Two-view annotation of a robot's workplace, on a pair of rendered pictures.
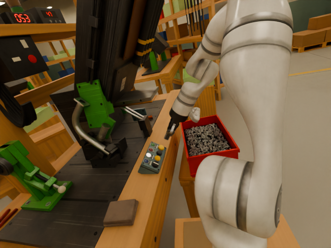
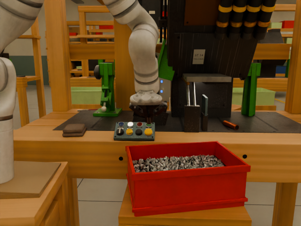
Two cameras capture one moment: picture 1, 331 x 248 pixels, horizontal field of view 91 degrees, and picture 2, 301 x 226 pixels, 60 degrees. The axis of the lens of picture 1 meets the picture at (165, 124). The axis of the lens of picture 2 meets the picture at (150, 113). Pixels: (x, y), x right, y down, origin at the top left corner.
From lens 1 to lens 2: 93 cm
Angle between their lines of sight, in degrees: 70
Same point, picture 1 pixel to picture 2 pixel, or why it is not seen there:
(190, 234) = (46, 164)
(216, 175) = not seen: outside the picture
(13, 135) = (130, 66)
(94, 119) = not seen: hidden behind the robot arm
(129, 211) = (69, 128)
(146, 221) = (62, 140)
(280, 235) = (13, 209)
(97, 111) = not seen: hidden behind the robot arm
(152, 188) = (95, 139)
